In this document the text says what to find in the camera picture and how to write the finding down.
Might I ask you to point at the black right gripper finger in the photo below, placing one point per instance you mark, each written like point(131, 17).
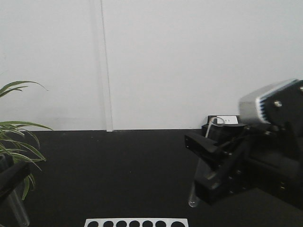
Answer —
point(204, 148)
point(217, 186)

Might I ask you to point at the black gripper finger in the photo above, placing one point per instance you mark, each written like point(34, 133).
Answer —
point(12, 177)

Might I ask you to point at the clear glass test tube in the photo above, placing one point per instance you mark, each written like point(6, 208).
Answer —
point(17, 206)
point(197, 192)

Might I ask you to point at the white cable conduit strip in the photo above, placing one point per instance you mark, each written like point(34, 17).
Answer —
point(105, 77)

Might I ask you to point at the green spider plant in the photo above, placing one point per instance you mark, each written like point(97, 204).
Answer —
point(19, 148)

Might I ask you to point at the white wall power socket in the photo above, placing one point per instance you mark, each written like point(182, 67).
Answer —
point(223, 119)

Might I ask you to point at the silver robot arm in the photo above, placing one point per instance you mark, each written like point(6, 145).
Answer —
point(276, 104)

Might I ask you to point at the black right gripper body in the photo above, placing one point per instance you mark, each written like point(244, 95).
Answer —
point(266, 157)

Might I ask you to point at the white test tube rack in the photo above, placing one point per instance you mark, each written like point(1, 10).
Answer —
point(136, 222)

